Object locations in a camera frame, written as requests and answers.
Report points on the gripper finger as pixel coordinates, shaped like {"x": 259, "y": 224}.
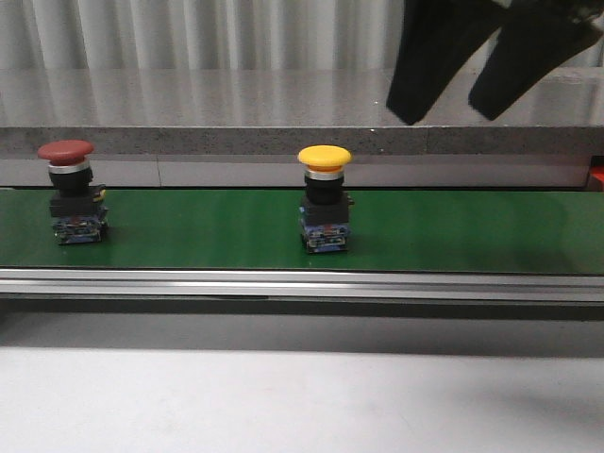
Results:
{"x": 438, "y": 37}
{"x": 539, "y": 37}

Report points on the red object behind belt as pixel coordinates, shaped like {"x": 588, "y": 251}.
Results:
{"x": 595, "y": 182}

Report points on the green conveyor belt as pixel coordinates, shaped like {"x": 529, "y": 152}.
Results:
{"x": 433, "y": 231}

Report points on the grey stone counter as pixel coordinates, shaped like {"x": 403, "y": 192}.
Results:
{"x": 175, "y": 128}

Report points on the white curtain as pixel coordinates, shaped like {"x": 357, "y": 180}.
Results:
{"x": 201, "y": 35}

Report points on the aluminium conveyor frame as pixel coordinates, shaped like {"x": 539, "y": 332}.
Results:
{"x": 320, "y": 293}

